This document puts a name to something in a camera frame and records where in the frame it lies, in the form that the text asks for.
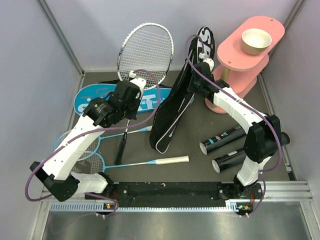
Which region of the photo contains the black sport racket bag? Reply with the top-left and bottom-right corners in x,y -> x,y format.
149,26 -> 215,154

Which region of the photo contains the black grip badminton racket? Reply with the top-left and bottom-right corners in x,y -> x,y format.
115,22 -> 174,165

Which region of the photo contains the black shuttlecock tube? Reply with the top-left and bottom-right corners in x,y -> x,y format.
199,126 -> 246,155
211,132 -> 291,174

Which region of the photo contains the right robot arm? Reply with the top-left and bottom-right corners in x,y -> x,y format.
189,58 -> 283,198

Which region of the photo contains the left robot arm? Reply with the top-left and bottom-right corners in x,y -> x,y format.
36,77 -> 147,202

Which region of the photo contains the blue badminton racket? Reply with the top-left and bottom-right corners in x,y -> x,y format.
53,125 -> 152,161

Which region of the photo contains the white badminton racket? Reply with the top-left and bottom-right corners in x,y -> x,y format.
71,151 -> 190,174

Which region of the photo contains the blue sport racket bag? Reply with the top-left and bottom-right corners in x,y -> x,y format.
73,83 -> 158,116

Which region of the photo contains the pink three-tier shelf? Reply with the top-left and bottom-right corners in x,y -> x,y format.
212,16 -> 285,98

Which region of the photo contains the gold white bowl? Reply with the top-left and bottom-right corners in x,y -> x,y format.
240,28 -> 272,56

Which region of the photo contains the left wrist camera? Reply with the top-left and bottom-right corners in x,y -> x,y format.
129,70 -> 147,90

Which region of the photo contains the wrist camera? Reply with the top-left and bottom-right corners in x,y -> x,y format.
129,70 -> 147,90
203,58 -> 215,68

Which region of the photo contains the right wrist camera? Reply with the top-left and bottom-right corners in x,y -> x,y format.
203,58 -> 215,68

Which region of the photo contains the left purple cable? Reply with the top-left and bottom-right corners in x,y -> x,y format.
24,69 -> 162,203

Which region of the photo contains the purple cable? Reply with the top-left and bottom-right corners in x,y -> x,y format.
24,69 -> 162,203
186,34 -> 285,173

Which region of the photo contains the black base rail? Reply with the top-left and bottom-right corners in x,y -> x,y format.
49,181 -> 263,216

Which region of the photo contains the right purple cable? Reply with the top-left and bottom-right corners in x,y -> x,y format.
186,34 -> 285,173

